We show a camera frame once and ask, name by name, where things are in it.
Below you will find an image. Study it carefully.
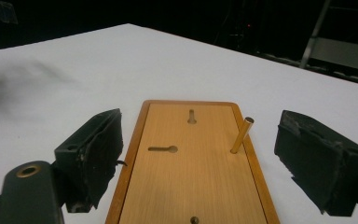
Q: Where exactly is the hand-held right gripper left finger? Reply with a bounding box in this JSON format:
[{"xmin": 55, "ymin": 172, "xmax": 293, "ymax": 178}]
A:
[{"xmin": 53, "ymin": 107, "xmax": 125, "ymax": 214}]

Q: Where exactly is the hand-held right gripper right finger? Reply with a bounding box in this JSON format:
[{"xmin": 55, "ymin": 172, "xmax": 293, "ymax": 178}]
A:
[{"xmin": 273, "ymin": 109, "xmax": 358, "ymax": 217}]

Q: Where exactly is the wooden peg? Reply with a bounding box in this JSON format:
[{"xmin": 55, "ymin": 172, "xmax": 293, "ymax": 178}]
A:
[{"xmin": 229, "ymin": 116, "xmax": 255, "ymax": 155}]

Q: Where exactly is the wooden board with keyhole slots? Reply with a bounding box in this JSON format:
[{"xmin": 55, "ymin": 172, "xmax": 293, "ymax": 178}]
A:
[{"xmin": 104, "ymin": 99, "xmax": 282, "ymax": 224}]

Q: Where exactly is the metal stand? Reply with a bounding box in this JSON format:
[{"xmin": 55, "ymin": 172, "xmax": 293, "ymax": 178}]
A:
[{"xmin": 255, "ymin": 0, "xmax": 358, "ymax": 88}]

